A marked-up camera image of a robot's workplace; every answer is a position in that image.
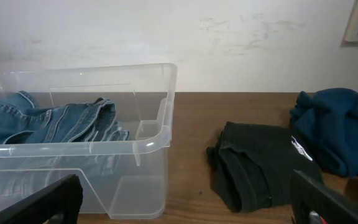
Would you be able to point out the navy blue shirt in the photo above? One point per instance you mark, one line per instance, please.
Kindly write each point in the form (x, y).
(328, 123)

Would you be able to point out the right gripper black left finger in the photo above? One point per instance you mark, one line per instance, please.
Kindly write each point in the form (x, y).
(57, 203)

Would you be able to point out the dark blue jeans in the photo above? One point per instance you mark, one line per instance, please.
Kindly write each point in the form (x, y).
(22, 121)

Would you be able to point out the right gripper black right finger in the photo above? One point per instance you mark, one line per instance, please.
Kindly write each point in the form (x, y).
(309, 195)

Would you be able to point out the black folded shirt white logo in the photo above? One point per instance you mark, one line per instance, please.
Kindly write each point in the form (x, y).
(252, 165)

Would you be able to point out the clear plastic storage bin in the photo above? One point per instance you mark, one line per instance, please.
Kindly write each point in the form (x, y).
(144, 99)

